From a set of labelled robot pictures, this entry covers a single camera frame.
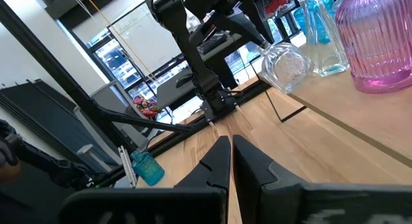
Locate white metal bracket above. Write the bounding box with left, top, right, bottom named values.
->
left=118, top=145, right=138, bottom=189

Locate dark flat panel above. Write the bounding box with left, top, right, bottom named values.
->
left=0, top=79, right=120, bottom=167

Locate black rig frame strut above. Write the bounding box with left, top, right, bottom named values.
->
left=0, top=0, right=197, bottom=135

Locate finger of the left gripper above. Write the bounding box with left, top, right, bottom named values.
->
left=237, top=20, right=274, bottom=51

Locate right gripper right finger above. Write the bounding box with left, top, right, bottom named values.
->
left=232, top=135, right=412, bottom=224

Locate blue squat embossed glass vase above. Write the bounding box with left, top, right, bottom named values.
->
left=292, top=0, right=337, bottom=45

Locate yellow hanging cord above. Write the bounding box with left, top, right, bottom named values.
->
left=82, top=0, right=162, bottom=86

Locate grey cabinet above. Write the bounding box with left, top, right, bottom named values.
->
left=73, top=79, right=152, bottom=151

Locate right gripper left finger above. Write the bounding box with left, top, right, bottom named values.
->
left=59, top=135, right=232, bottom=224

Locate black table edge rail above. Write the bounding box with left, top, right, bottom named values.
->
left=96, top=79, right=271, bottom=188

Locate red patterned object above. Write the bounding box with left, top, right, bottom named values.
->
left=133, top=95, right=159, bottom=119

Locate person's hand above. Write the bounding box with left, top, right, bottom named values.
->
left=0, top=161, right=22, bottom=183

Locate purple round ribbed glass vase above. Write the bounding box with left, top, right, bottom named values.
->
left=334, top=0, right=412, bottom=95

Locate clear squat ribbed glass vase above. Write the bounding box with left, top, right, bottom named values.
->
left=260, top=41, right=315, bottom=95

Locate clear tall twisted glass vase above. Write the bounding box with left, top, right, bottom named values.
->
left=291, top=0, right=350, bottom=79

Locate blue tall textured glass vase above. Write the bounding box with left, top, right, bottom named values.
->
left=129, top=149, right=166, bottom=187

